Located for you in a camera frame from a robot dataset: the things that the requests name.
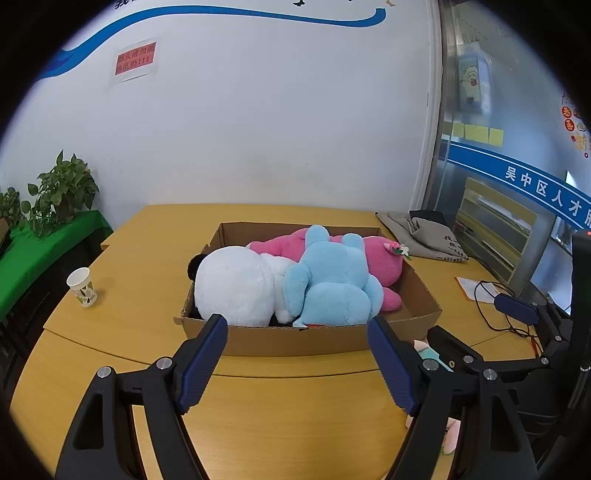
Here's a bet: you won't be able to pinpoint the blue cartoon sheep poster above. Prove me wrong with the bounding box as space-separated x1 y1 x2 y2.
457 44 492 116

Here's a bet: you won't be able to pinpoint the light blue plush toy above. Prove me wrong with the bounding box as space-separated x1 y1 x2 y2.
283 224 385 328

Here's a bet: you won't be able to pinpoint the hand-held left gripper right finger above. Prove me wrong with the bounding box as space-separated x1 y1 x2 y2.
367 315 541 480

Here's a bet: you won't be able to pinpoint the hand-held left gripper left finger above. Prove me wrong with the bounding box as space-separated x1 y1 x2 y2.
54 314 229 480

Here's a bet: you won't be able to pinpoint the blue wave wall decal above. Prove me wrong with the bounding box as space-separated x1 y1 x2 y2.
28 7 386 84

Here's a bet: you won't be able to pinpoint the pastel teal pink plush toy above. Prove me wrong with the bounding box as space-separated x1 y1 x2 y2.
405 339 462 456

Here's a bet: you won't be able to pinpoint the hot pink plush toy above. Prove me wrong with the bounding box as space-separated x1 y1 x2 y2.
247 227 413 315

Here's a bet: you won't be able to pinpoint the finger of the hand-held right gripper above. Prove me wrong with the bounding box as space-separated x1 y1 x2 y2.
494 295 574 365
427 326 550 388

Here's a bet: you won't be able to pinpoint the small potted green plant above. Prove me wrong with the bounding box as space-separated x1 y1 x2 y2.
0 187 28 232

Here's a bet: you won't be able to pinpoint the black folded cloth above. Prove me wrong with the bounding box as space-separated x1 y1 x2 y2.
409 209 446 227

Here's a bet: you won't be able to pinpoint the white paper sheet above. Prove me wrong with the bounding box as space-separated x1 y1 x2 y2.
455 276 502 301

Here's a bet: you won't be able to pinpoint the grey cloth bag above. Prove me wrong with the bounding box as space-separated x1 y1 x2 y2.
376 211 469 264

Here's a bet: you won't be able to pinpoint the red paper wall sign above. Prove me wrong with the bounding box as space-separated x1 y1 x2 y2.
108 38 161 87

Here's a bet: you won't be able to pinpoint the black cable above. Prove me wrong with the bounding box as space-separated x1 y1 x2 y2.
475 281 541 336

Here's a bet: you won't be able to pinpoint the blue window banner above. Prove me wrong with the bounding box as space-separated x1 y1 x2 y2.
448 141 591 232

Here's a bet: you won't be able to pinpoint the large potted green plant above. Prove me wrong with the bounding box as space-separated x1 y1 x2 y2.
27 150 100 238

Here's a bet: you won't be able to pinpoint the leaf print paper cup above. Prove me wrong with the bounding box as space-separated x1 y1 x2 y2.
66 267 98 308

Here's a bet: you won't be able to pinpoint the red window stickers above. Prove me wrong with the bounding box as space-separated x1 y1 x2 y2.
561 92 591 158

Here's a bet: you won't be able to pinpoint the cardboard box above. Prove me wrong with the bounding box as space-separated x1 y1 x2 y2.
174 222 443 357

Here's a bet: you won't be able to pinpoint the panda plush toy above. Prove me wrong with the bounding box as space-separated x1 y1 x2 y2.
187 246 301 328

